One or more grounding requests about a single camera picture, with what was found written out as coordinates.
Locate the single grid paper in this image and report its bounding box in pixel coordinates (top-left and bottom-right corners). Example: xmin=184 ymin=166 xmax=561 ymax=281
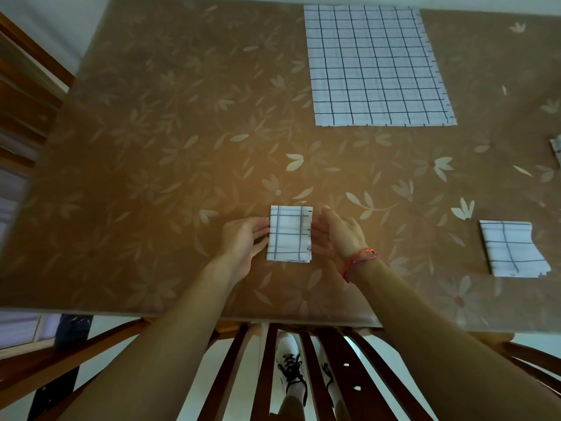
xmin=266 ymin=205 xmax=314 ymax=264
xmin=479 ymin=220 xmax=552 ymax=278

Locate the person's left forearm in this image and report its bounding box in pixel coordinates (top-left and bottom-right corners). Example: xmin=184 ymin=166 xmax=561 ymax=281
xmin=57 ymin=258 xmax=242 ymax=421

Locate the person's right hand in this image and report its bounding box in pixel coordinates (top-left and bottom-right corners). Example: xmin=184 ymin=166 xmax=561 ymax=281
xmin=311 ymin=205 xmax=371 ymax=270

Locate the person's left leg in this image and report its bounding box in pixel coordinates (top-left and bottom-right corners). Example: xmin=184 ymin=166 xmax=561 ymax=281
xmin=276 ymin=394 xmax=307 ymax=421

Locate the wooden table with floral cover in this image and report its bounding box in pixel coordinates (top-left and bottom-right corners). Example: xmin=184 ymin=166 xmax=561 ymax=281
xmin=0 ymin=0 xmax=561 ymax=334

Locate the white left sock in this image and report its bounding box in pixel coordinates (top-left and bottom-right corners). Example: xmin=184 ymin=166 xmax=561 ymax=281
xmin=287 ymin=383 xmax=309 ymax=406

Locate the person's right forearm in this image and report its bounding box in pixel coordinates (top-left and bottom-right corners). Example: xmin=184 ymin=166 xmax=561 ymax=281
xmin=350 ymin=258 xmax=561 ymax=421

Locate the person's left hand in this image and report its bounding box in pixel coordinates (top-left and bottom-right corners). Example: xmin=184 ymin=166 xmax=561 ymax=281
xmin=217 ymin=216 xmax=271 ymax=285

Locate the red string bracelet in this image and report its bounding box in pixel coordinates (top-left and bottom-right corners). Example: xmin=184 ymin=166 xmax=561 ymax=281
xmin=341 ymin=249 xmax=379 ymax=284

